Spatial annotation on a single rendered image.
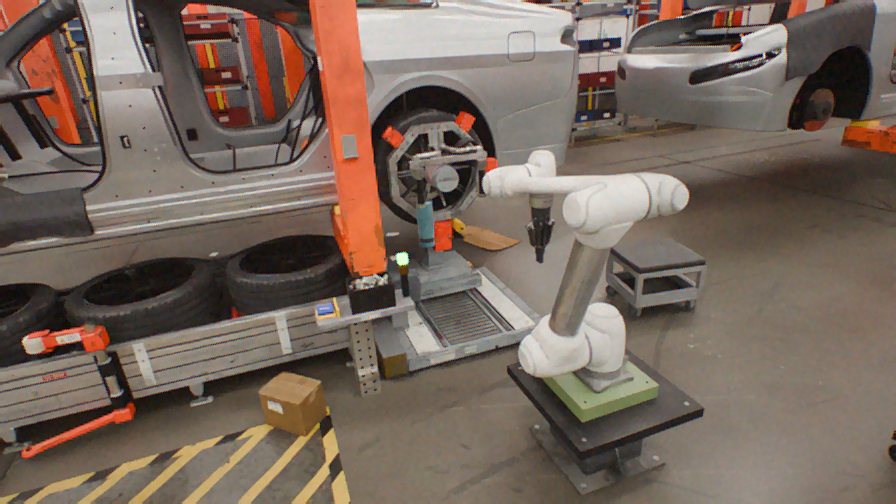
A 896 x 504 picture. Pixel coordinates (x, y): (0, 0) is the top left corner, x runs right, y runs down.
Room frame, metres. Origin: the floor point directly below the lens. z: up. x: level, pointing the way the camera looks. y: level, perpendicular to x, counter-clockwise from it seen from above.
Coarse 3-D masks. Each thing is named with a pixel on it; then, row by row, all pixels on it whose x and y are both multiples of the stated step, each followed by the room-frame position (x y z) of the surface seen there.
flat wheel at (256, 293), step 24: (288, 240) 2.71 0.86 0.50; (312, 240) 2.70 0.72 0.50; (336, 240) 2.65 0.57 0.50; (240, 264) 2.39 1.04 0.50; (264, 264) 2.43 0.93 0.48; (288, 264) 2.40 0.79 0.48; (312, 264) 2.71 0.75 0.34; (336, 264) 2.33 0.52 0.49; (240, 288) 2.22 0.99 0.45; (264, 288) 2.16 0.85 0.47; (288, 288) 2.16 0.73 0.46; (312, 288) 2.20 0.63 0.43; (336, 288) 2.30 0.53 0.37; (240, 312) 2.25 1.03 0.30
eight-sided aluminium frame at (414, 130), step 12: (408, 132) 2.65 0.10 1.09; (420, 132) 2.62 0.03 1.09; (456, 132) 2.69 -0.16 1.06; (408, 144) 2.60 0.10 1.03; (468, 144) 2.71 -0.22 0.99; (396, 156) 2.62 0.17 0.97; (396, 168) 2.58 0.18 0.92; (396, 180) 2.58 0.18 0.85; (396, 192) 2.59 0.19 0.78; (468, 192) 2.75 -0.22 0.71; (396, 204) 2.57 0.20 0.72; (408, 204) 2.59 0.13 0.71; (456, 204) 2.73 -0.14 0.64; (468, 204) 2.70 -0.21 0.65; (444, 216) 2.67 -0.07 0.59; (456, 216) 2.67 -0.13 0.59
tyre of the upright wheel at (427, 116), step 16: (416, 112) 2.77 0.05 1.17; (432, 112) 2.74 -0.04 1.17; (384, 128) 2.81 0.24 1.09; (400, 128) 2.68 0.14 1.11; (384, 144) 2.65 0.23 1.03; (480, 144) 2.82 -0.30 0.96; (384, 160) 2.64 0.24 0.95; (384, 176) 2.64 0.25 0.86; (384, 192) 2.64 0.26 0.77; (400, 208) 2.66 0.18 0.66; (416, 224) 2.70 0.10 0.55
